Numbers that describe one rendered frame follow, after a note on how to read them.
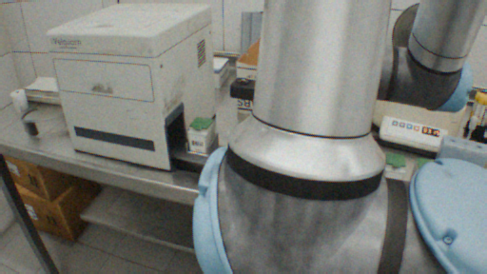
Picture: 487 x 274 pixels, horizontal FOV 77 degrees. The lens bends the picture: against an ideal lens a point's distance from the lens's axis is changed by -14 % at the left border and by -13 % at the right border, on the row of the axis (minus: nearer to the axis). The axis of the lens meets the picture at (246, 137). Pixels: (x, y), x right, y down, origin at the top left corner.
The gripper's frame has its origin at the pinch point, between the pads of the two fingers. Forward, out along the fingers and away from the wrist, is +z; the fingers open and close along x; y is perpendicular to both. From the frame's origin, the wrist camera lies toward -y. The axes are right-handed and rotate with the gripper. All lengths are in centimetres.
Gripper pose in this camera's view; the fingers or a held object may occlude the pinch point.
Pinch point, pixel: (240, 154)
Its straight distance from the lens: 71.9
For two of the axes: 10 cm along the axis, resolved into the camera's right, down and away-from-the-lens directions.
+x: 2.9, -5.1, 8.1
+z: -4.8, 6.6, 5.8
